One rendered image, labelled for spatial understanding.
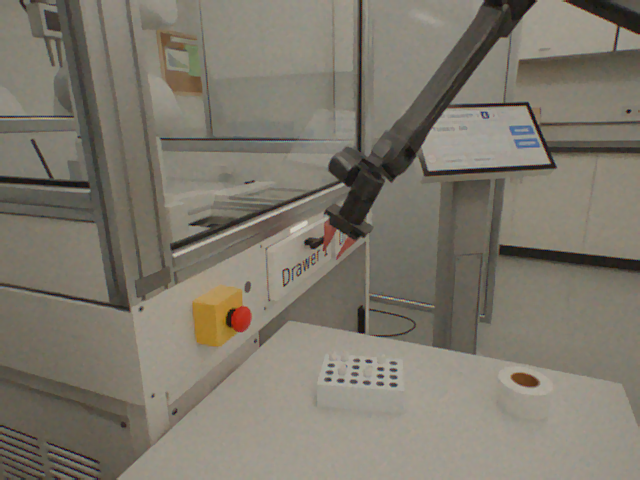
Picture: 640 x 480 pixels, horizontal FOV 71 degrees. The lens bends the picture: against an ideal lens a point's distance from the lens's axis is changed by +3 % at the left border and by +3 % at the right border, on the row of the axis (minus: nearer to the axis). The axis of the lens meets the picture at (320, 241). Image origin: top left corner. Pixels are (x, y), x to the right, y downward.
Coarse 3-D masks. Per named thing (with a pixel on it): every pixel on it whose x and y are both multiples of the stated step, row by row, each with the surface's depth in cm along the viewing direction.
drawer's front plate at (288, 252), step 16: (320, 224) 103; (288, 240) 89; (272, 256) 84; (288, 256) 89; (304, 256) 97; (320, 256) 105; (272, 272) 85; (304, 272) 97; (272, 288) 86; (288, 288) 91
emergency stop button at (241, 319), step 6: (234, 312) 66; (240, 312) 65; (246, 312) 66; (234, 318) 65; (240, 318) 65; (246, 318) 66; (234, 324) 65; (240, 324) 65; (246, 324) 66; (240, 330) 66
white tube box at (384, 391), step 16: (336, 368) 67; (352, 368) 68; (384, 368) 67; (400, 368) 67; (320, 384) 63; (336, 384) 63; (352, 384) 64; (368, 384) 64; (384, 384) 63; (400, 384) 63; (320, 400) 64; (336, 400) 64; (352, 400) 63; (368, 400) 63; (384, 400) 62; (400, 400) 62
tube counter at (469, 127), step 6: (462, 126) 164; (468, 126) 164; (474, 126) 165; (480, 126) 165; (486, 126) 165; (492, 126) 166; (498, 126) 166; (462, 132) 162; (468, 132) 163; (474, 132) 163; (480, 132) 164
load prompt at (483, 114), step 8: (448, 112) 166; (456, 112) 166; (464, 112) 167; (472, 112) 167; (480, 112) 168; (488, 112) 169; (496, 112) 169; (440, 120) 163; (448, 120) 164; (456, 120) 164; (464, 120) 165; (472, 120) 166; (480, 120) 166; (488, 120) 167; (496, 120) 168
